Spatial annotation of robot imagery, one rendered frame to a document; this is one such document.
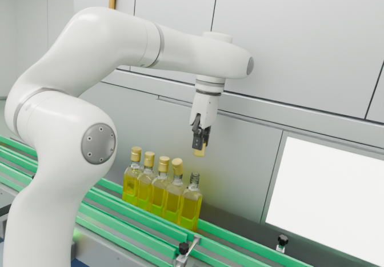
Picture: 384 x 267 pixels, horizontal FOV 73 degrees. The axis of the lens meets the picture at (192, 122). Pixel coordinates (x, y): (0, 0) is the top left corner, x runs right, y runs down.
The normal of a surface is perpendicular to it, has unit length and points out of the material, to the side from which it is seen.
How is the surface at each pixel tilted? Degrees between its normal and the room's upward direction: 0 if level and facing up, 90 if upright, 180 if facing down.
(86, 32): 71
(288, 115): 90
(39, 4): 90
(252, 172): 90
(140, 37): 81
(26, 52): 90
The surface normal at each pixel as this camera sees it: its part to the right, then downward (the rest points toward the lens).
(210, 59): 0.11, 0.26
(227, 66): 0.34, 0.43
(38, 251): 0.41, 0.20
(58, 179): 0.13, 0.56
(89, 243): -0.43, 0.19
